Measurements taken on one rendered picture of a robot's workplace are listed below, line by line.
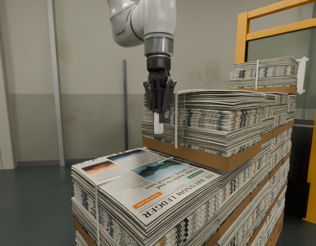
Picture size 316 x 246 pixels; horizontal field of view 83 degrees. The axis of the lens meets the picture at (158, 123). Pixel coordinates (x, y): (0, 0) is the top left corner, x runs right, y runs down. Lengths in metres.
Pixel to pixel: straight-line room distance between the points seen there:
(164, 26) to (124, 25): 0.16
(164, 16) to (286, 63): 0.98
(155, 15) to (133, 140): 2.56
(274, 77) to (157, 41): 0.99
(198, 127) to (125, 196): 0.29
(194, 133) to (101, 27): 2.71
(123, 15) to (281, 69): 1.03
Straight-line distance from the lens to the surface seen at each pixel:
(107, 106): 2.93
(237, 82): 1.46
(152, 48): 0.55
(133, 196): 0.42
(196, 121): 0.57
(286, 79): 1.38
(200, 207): 0.50
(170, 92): 0.54
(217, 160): 0.55
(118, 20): 0.68
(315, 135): 1.91
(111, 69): 2.96
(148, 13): 0.58
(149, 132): 0.72
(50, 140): 3.22
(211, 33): 3.36
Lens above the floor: 1.04
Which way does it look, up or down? 8 degrees down
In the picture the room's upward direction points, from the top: straight up
